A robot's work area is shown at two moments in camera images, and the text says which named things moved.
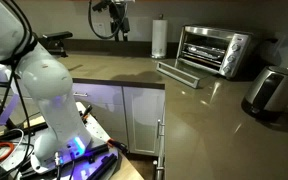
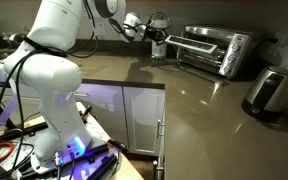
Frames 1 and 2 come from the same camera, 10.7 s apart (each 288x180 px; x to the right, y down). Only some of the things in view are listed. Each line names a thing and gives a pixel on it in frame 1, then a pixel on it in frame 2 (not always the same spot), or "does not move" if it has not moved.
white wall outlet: x=99 y=28 does not move
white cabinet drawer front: x=99 y=95 does not move
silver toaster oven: x=217 y=50 does not move
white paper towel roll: x=159 y=38 does not move
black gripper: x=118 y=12 → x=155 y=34
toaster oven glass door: x=178 y=74 → x=191 y=44
